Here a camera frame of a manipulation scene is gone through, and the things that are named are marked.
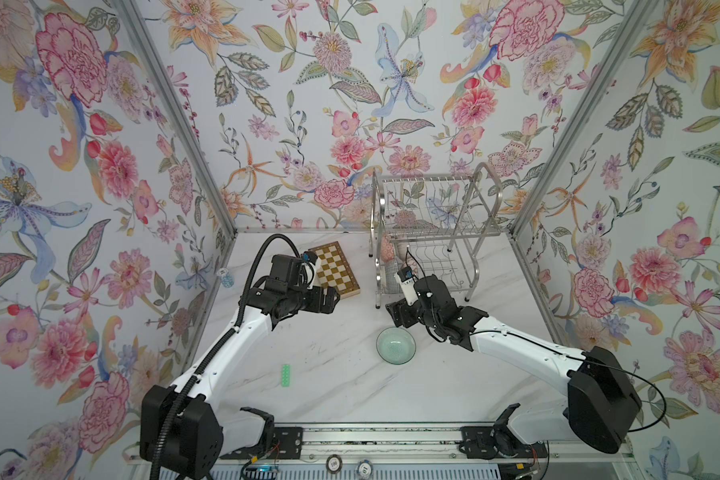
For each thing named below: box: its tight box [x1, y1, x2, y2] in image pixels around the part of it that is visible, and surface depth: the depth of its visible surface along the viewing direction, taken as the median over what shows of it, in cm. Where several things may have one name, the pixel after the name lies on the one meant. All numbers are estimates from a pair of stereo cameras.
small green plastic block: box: [281, 364, 291, 387], surface depth 86 cm
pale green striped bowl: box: [376, 326, 417, 365], surface depth 90 cm
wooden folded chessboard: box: [308, 241, 361, 299], surface depth 106 cm
